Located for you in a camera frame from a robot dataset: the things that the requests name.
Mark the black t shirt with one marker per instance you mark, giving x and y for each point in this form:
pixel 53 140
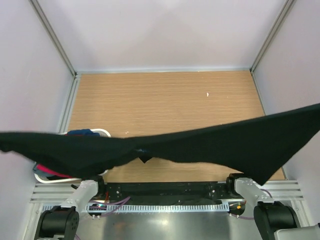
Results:
pixel 257 147

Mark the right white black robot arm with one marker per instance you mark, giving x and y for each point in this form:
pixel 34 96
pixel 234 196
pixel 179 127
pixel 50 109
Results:
pixel 274 220

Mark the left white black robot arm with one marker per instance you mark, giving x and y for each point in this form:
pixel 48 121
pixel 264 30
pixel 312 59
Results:
pixel 62 221

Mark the blue t shirt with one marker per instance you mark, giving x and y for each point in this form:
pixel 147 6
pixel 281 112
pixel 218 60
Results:
pixel 82 132

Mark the white perforated laundry basket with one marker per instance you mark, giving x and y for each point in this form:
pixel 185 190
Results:
pixel 56 179

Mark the pink t shirt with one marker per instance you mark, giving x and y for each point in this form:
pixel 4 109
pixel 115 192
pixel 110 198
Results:
pixel 52 173

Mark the grey t shirt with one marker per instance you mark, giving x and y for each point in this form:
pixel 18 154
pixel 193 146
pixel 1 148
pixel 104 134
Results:
pixel 39 172

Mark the left aluminium frame post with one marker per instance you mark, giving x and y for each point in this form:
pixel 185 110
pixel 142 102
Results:
pixel 52 35

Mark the aluminium frame post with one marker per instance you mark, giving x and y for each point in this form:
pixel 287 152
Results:
pixel 52 35
pixel 280 19

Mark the slotted grey cable duct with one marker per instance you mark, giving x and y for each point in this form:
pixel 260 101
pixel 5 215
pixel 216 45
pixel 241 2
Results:
pixel 95 208

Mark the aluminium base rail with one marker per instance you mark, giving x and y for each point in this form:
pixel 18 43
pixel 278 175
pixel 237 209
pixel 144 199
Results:
pixel 281 190

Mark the right aluminium frame post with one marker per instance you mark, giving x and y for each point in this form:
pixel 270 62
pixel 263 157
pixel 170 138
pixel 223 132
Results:
pixel 280 19

